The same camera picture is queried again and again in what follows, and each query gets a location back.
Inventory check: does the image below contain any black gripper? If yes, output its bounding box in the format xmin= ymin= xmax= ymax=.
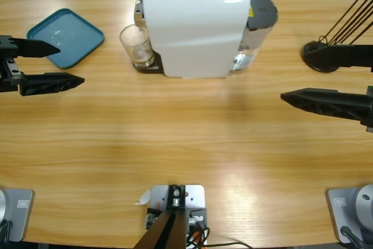
xmin=0 ymin=34 xmax=86 ymax=97
xmin=280 ymin=43 xmax=373 ymax=134

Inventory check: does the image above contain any clear glass cup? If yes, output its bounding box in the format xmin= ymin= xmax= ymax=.
xmin=119 ymin=24 xmax=156 ymax=69

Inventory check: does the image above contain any white capsule coffee machine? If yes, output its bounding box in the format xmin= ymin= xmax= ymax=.
xmin=132 ymin=0 xmax=252 ymax=80

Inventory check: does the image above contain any grey arm base with disc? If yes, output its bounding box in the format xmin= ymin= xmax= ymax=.
xmin=325 ymin=184 xmax=373 ymax=244
xmin=0 ymin=188 xmax=36 ymax=243

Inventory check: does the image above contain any black capsule holder with rods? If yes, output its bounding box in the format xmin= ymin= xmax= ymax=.
xmin=301 ymin=0 xmax=373 ymax=73

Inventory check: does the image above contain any teal square tray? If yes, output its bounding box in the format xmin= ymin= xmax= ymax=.
xmin=26 ymin=8 xmax=105 ymax=70

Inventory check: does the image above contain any clear water tank dark lid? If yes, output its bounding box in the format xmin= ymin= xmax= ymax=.
xmin=233 ymin=0 xmax=279 ymax=71

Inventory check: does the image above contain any white paper tag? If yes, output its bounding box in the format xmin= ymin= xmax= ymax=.
xmin=133 ymin=190 xmax=152 ymax=206

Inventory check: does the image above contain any black base cable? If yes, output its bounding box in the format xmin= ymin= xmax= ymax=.
xmin=0 ymin=219 xmax=13 ymax=243
xmin=340 ymin=225 xmax=367 ymax=249

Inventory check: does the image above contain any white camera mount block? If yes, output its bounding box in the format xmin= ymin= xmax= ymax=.
xmin=148 ymin=184 xmax=207 ymax=246

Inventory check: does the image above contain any thin black cable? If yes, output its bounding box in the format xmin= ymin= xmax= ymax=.
xmin=205 ymin=241 xmax=254 ymax=249

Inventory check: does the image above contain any dark camera post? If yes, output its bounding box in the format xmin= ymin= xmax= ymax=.
xmin=133 ymin=184 xmax=188 ymax=249

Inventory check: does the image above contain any orange and black cable bundle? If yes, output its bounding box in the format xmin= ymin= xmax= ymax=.
xmin=185 ymin=225 xmax=211 ymax=247

